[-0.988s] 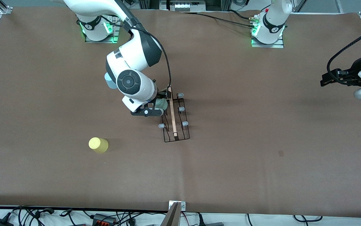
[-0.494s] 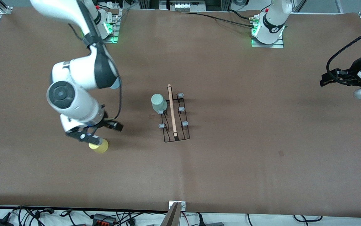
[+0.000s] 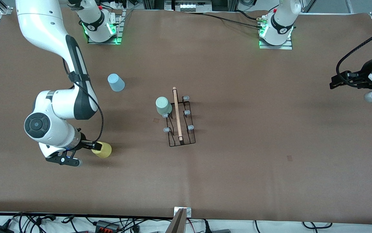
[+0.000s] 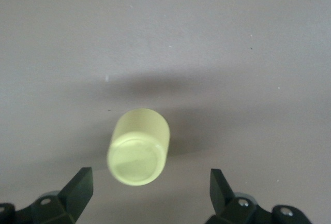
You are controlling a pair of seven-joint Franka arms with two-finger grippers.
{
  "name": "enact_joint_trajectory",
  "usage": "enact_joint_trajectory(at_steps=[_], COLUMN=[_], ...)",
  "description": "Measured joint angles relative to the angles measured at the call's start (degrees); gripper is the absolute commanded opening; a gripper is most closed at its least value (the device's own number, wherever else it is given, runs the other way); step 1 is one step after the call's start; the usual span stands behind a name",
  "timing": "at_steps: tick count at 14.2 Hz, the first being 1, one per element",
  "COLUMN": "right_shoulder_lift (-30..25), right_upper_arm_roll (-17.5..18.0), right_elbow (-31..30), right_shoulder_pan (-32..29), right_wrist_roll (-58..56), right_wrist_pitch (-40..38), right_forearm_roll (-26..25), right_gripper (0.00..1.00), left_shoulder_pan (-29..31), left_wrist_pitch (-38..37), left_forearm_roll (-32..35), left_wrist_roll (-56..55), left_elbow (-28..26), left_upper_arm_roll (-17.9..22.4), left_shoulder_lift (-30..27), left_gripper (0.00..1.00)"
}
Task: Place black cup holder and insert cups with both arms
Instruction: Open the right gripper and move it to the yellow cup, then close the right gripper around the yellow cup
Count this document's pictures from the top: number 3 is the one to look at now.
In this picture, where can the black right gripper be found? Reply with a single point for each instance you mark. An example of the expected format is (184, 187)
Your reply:
(84, 143)

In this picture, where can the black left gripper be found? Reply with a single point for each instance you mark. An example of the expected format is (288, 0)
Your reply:
(361, 78)

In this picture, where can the yellow plastic cup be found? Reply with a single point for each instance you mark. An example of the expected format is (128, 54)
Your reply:
(105, 151)

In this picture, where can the pale green plastic cup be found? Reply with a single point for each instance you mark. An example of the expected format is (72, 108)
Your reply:
(163, 105)

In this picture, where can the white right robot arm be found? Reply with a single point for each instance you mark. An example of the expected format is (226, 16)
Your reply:
(59, 106)

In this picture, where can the light blue plastic cup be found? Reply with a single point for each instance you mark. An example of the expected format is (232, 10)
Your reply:
(116, 83)

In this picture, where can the black orange connector block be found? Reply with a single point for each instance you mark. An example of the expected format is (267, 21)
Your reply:
(107, 226)

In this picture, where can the brown table mat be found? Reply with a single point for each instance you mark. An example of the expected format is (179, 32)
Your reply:
(205, 181)

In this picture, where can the black power adapter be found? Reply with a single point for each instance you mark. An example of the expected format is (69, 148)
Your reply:
(0, 229)

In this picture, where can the white power strip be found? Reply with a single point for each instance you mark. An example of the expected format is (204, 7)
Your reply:
(117, 4)

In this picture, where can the grey control box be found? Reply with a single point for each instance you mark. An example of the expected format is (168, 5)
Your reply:
(189, 5)

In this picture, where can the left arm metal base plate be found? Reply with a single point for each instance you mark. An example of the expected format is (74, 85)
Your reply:
(274, 47)

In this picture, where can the grey camera pole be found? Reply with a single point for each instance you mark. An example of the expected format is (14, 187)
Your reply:
(176, 225)

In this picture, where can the silver metal bracket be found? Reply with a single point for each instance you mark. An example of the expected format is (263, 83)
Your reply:
(189, 212)

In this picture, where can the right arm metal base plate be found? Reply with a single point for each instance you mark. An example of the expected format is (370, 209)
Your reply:
(118, 32)

